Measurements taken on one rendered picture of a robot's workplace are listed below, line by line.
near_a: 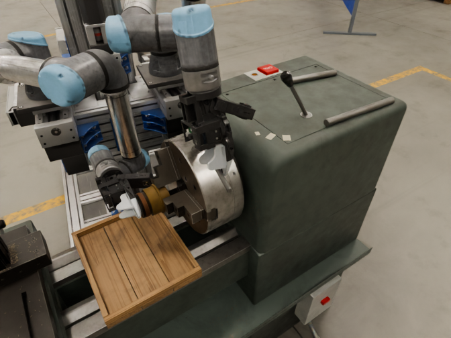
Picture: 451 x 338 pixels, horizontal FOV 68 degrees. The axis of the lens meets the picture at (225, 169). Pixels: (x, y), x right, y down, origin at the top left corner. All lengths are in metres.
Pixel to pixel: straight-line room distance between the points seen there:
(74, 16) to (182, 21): 0.99
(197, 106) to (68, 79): 0.43
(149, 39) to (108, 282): 0.72
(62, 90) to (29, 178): 2.14
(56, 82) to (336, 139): 0.79
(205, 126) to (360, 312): 1.66
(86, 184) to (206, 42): 1.98
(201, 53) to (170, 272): 0.69
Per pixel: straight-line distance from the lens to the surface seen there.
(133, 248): 1.18
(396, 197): 2.84
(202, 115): 0.70
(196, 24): 0.65
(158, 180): 1.01
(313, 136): 0.99
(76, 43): 1.65
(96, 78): 1.05
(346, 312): 2.12
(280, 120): 1.04
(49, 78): 1.04
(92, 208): 2.33
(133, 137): 1.24
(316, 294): 1.61
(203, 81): 0.67
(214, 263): 1.13
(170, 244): 1.16
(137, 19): 0.77
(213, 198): 0.93
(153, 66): 1.54
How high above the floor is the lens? 1.80
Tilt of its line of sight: 40 degrees down
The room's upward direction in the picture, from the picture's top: straight up
